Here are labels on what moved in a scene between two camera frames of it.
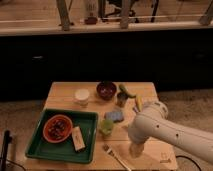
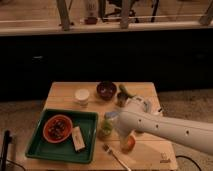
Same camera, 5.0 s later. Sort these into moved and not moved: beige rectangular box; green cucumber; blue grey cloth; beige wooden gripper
Moved: beige wooden gripper
Not moved: green cucumber; blue grey cloth; beige rectangular box
